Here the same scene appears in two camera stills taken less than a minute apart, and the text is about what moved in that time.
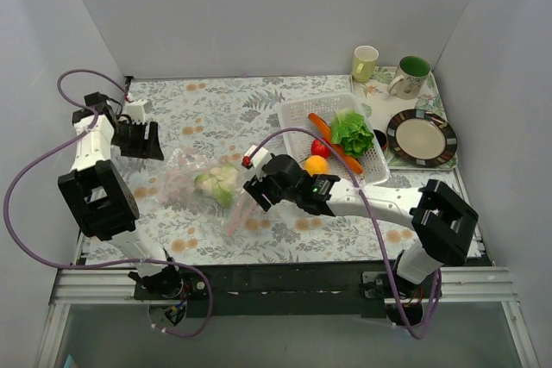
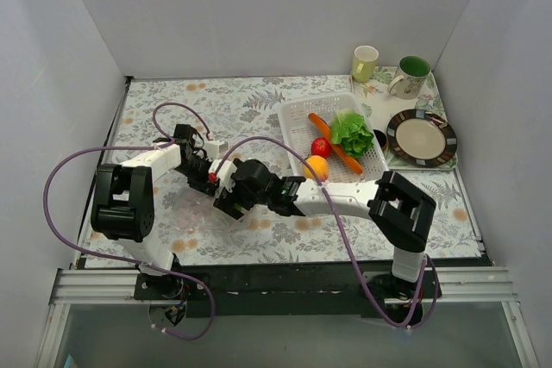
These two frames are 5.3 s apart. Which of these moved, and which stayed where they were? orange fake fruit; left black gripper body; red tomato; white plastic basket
Moved: left black gripper body
Stayed: orange fake fruit; red tomato; white plastic basket
